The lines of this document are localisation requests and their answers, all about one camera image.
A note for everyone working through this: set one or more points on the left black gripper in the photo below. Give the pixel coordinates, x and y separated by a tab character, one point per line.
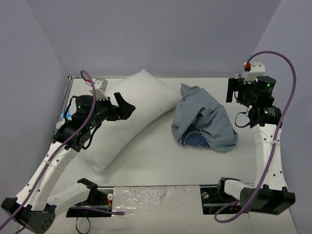
118	109

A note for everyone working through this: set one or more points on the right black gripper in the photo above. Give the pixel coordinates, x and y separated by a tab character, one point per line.
232	90

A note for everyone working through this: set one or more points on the white pillow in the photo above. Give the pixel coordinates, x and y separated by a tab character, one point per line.
151	98

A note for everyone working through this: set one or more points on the blue patterned pillowcase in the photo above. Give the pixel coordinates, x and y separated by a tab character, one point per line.
200	121

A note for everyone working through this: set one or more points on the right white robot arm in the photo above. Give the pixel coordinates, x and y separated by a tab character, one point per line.
270	194

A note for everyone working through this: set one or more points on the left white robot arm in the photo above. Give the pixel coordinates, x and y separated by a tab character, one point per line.
33	207

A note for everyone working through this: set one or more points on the blue white pillow tag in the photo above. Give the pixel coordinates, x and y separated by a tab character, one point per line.
66	115

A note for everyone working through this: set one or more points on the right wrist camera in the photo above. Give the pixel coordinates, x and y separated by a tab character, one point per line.
253	70

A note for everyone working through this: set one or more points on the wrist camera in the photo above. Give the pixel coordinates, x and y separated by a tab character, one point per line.
253	70
100	88

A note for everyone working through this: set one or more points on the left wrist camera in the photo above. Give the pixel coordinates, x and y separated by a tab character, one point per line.
100	88

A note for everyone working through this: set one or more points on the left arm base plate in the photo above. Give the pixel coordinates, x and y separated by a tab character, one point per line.
101	201

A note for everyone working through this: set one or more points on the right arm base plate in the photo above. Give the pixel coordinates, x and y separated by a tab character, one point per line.
212	201

